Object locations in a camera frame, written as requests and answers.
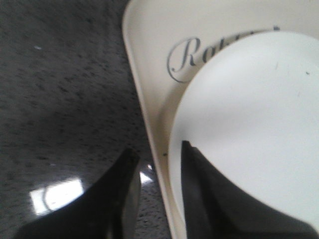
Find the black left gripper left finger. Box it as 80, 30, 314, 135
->
14, 149, 140, 239

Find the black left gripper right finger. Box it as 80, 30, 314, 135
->
181, 140, 319, 239

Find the white round plate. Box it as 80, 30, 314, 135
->
168, 31, 319, 233

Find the cream rectangular tray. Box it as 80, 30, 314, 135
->
123, 0, 319, 239

